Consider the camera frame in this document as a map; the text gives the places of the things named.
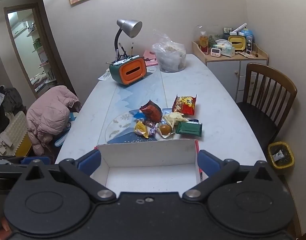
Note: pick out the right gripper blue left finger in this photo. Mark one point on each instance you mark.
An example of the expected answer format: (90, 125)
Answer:
(89, 162)

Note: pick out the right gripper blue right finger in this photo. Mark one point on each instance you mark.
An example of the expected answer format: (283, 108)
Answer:
(208, 163)

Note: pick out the green snack packet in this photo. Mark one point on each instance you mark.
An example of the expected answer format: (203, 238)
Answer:
(189, 128)

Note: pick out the brown egg snack packet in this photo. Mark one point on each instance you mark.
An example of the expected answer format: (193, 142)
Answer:
(164, 129)

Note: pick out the cream snack packet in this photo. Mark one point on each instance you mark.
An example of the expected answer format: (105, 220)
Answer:
(173, 118)

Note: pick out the yellow snack packet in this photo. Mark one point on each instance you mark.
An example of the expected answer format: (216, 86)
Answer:
(141, 130)

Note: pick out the red yellow chip bag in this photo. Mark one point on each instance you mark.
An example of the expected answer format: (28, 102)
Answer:
(184, 105)

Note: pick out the purple candy packet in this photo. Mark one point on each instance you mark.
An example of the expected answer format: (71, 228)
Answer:
(153, 130)

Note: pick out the blue cookie packet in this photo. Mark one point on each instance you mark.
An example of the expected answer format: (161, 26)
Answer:
(137, 114)

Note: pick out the light blue snack packet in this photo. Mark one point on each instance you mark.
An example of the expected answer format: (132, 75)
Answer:
(166, 111)

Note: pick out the dark red snack packet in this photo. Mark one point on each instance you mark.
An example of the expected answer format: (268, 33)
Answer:
(152, 111)

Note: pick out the white blue snack packet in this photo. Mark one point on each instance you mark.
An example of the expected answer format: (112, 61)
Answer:
(193, 120)

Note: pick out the white red cardboard box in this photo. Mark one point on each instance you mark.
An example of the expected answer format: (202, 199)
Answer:
(152, 166)

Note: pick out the blue white chair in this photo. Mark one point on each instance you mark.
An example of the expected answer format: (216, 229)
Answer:
(60, 138)

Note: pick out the pink puffer jacket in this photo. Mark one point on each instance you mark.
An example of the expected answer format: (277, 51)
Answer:
(49, 115)

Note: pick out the yellow mesh waste bin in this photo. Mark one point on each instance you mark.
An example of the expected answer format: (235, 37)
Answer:
(281, 155)

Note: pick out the cream yellow foam mat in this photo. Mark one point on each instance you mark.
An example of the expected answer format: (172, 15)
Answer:
(14, 140)

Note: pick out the wooden chair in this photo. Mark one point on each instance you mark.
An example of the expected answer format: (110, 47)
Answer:
(267, 100)

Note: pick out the white paper slip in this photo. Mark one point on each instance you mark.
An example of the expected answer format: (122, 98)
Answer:
(104, 76)

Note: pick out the white wooden cabinet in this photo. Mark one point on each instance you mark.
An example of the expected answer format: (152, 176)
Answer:
(231, 71)

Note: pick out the orange green tissue box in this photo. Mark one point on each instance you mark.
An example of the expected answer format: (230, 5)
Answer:
(128, 71)

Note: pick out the dark clothes pile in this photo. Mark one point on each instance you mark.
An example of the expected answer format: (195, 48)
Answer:
(10, 102)

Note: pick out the white pink digital timer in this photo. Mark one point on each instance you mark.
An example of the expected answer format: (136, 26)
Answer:
(215, 52)

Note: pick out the clear plastic bag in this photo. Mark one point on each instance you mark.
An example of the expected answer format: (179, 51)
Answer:
(171, 56)

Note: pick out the wet wipes pack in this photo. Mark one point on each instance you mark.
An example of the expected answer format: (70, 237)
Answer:
(226, 47)

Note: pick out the pink notebook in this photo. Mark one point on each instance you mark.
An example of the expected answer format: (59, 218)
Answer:
(150, 58)

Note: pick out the glass dome with fries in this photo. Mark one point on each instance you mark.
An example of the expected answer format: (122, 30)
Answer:
(202, 39)

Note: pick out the yellow tissue box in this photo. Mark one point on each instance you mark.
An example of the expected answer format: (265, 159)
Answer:
(238, 42)

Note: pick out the silver desk lamp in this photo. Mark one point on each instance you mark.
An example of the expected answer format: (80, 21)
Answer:
(130, 27)

